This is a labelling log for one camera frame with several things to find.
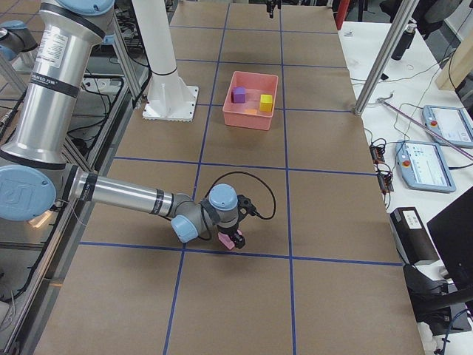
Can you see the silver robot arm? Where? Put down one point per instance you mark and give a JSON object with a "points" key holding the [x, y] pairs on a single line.
{"points": [[33, 172]]}

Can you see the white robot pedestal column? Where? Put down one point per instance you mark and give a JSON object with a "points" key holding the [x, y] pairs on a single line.
{"points": [[168, 96]]}

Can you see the yellow foam block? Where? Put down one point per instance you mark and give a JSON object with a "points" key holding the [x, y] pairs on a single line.
{"points": [[265, 103]]}

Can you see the aluminium profile post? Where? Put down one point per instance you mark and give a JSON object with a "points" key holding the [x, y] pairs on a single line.
{"points": [[393, 36]]}

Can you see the black water bottle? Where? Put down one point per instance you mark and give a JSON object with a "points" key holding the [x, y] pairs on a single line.
{"points": [[404, 42]]}

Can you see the black monitor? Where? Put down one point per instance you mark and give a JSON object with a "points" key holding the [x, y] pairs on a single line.
{"points": [[451, 232]]}

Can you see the black box with white label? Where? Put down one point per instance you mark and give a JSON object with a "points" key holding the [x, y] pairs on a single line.
{"points": [[411, 237]]}

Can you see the far teach pendant tablet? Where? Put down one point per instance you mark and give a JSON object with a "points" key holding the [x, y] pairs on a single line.
{"points": [[453, 124]]}

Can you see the teach pendant tablet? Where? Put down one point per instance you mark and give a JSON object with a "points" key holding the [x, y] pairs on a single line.
{"points": [[423, 166], [453, 124]]}

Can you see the pink foam block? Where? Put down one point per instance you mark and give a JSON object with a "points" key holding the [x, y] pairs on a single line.
{"points": [[225, 240]]}

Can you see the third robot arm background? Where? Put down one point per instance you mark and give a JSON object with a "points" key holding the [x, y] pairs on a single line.
{"points": [[18, 41]]}

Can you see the pink plastic bin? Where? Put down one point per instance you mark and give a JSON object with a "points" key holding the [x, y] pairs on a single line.
{"points": [[255, 84]]}

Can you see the black office chair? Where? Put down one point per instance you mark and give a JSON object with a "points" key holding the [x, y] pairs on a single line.
{"points": [[428, 14]]}

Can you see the near teach pendant tablet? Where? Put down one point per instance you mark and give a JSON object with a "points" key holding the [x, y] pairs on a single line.
{"points": [[423, 166]]}

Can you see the purple foam block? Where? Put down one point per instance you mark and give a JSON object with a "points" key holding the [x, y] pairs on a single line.
{"points": [[238, 95]]}

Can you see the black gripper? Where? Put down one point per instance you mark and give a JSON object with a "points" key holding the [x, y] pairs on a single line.
{"points": [[231, 231], [270, 6]]}

